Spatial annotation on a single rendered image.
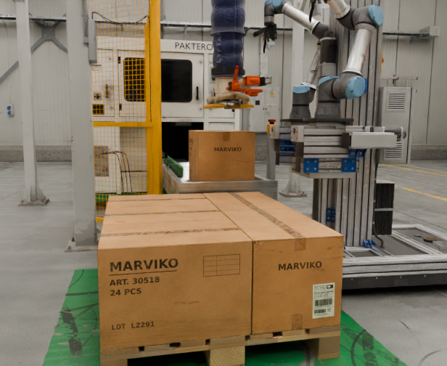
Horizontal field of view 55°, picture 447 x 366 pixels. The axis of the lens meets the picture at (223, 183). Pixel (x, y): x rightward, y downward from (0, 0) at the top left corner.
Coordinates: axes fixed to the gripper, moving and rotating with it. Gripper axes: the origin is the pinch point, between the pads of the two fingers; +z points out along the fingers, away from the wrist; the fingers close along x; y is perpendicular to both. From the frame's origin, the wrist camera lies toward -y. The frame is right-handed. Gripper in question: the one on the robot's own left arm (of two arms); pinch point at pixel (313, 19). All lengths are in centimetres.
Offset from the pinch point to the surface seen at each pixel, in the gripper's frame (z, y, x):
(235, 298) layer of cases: 121, -48, -53
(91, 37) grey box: -12, -126, 132
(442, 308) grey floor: 152, 76, -10
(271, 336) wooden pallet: 139, -32, -52
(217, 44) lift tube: 0, -38, 79
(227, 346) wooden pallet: 141, -51, -53
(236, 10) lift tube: -22, -26, 75
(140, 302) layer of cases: 120, -85, -56
